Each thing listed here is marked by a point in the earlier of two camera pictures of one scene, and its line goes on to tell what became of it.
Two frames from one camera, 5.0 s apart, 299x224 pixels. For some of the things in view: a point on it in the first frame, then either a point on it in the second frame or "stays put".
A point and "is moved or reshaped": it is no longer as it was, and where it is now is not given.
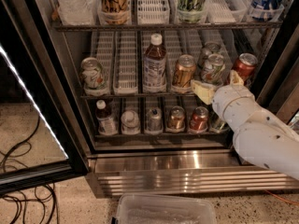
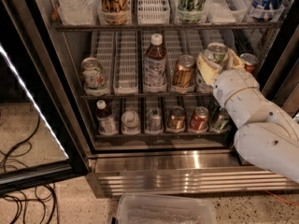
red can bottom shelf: [199, 119] stays put
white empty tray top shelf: [152, 5] stays put
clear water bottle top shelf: [77, 5] stays put
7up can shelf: [213, 69] is moved or reshaped
